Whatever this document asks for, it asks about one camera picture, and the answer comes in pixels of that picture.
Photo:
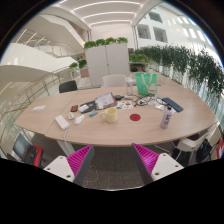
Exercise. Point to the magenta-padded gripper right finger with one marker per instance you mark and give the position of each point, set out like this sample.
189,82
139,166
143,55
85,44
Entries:
165,166

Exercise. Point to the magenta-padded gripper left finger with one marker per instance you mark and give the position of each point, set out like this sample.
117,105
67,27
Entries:
63,168

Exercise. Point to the pink drink bottle black cap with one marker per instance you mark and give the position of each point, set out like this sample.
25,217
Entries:
166,117

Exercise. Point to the red and black bag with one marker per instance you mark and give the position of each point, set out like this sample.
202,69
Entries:
34,155

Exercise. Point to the white dark red chair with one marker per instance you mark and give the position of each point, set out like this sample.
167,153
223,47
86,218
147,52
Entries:
191,143

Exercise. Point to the black backpack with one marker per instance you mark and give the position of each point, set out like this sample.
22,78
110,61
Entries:
204,150

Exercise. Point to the white rectangular power adapter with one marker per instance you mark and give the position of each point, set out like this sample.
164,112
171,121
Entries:
62,122

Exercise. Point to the blue grey chair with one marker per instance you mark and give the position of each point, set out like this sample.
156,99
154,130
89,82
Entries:
20,146

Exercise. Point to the white computer mouse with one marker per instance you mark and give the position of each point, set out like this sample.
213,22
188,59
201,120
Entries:
79,119

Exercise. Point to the flat round red coaster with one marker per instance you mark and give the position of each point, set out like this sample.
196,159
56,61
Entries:
135,117

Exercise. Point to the small white box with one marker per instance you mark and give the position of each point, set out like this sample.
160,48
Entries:
160,107

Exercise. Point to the small red black wallet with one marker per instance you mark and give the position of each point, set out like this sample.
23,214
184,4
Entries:
74,108

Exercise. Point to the small teal packet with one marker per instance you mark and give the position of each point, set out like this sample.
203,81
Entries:
93,114

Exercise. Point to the dark blue flat case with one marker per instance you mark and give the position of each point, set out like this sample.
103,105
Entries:
172,104

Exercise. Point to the white paper slip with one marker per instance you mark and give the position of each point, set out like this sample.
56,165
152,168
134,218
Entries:
39,107

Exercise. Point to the pale yellow mug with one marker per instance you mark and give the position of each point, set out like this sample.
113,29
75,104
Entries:
110,115

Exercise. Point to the colourful sticker sheet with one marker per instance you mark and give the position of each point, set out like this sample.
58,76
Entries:
125,105

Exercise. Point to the black chair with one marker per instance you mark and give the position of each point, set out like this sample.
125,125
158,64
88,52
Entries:
68,86

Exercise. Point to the green tote bag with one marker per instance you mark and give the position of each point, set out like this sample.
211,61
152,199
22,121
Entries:
145,84

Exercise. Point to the clear shaker bottle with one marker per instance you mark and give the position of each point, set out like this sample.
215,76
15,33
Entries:
129,86

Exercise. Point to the green hedge planter row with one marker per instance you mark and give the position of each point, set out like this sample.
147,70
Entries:
186,65

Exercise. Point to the small green potted plants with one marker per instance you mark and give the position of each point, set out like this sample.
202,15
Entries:
77,64

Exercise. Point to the white cabinet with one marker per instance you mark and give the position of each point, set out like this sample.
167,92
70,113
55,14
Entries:
106,64

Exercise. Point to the green cabinet plant row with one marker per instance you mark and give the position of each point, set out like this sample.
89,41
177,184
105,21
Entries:
106,41

